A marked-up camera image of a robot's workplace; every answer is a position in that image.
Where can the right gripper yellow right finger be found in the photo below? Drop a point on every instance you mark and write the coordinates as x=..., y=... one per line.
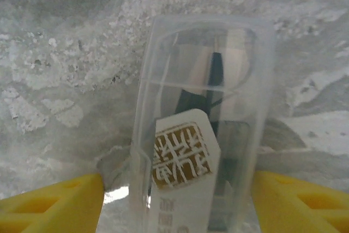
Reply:
x=300, y=211

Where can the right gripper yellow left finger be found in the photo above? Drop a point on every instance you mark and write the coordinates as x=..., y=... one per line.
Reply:
x=41, y=211

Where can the white card with gold seal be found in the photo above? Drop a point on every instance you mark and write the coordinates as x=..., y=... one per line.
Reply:
x=185, y=208

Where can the black pen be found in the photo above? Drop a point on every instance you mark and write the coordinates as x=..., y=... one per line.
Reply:
x=215, y=72

